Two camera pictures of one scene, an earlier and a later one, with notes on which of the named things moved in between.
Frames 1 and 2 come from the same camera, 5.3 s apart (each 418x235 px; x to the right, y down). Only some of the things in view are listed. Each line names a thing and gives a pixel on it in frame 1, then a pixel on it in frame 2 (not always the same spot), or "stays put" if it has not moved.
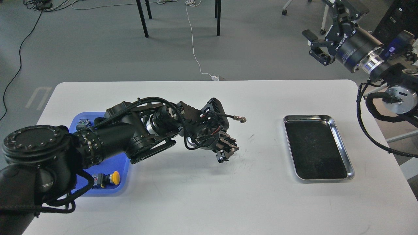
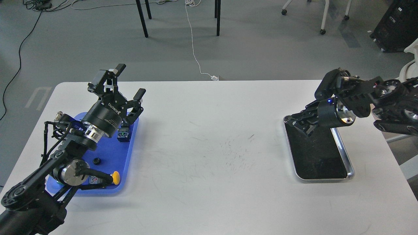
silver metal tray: x=317 y=150 stays put
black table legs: x=217 y=4 stays put
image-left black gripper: x=228 y=145 to x=110 y=111
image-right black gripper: x=345 y=12 to x=329 y=113
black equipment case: x=401 y=15 stays put
